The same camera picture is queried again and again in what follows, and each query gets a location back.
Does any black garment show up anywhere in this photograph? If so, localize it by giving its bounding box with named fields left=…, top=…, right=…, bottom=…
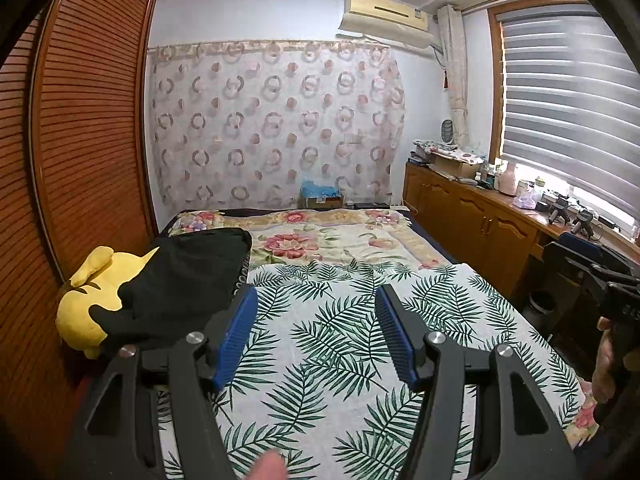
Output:
left=89, top=228, right=252, bottom=344

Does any person's right hand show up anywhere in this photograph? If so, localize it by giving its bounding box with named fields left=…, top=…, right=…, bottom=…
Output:
left=591, top=318, right=618, bottom=404

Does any person's left hand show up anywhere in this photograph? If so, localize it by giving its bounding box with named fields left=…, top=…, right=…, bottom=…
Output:
left=245, top=450, right=288, bottom=480

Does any folded patterned yellow garment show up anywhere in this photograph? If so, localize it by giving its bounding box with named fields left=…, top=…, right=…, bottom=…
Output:
left=232, top=254, right=250, bottom=297

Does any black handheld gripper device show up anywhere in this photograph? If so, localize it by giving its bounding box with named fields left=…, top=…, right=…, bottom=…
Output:
left=548, top=196, right=570, bottom=226

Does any palm leaf print sheet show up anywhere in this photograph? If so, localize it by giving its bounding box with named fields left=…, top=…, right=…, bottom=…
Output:
left=156, top=261, right=586, bottom=480

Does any floral bed blanket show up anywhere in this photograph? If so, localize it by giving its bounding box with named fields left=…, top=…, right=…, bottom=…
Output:
left=165, top=209, right=451, bottom=270

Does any blue cloth on box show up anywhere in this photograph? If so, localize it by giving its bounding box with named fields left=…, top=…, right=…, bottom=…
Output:
left=298, top=180, right=344, bottom=210

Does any wooden sideboard cabinet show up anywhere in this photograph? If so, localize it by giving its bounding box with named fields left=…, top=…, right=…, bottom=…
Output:
left=401, top=161, right=640, bottom=302

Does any pink white jug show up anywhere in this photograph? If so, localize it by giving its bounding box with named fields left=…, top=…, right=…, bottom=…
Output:
left=498, top=160, right=518, bottom=197

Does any yellow plush toy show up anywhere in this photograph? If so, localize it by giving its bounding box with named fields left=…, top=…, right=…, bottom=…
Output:
left=55, top=246, right=157, bottom=360

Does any cardboard box on cabinet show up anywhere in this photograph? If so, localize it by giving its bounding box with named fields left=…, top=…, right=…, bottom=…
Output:
left=432, top=154, right=482, bottom=179

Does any window zebra blind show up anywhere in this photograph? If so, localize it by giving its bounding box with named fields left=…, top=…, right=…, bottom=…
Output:
left=497, top=3, right=639, bottom=217

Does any small round fan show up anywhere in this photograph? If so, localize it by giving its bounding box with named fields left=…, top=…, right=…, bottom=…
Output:
left=440, top=119, right=454, bottom=145

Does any beige tied window curtain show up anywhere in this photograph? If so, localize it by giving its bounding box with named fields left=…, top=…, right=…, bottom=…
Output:
left=437, top=4, right=470, bottom=148

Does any wooden louvered wardrobe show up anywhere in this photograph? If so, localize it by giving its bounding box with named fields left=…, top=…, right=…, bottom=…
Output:
left=1, top=0, right=156, bottom=479

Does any circle patterned wall curtain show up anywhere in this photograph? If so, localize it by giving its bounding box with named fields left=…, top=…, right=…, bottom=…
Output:
left=148, top=40, right=406, bottom=212

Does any wall air conditioner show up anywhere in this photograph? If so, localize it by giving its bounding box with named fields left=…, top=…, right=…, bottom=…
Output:
left=340, top=0, right=434, bottom=49

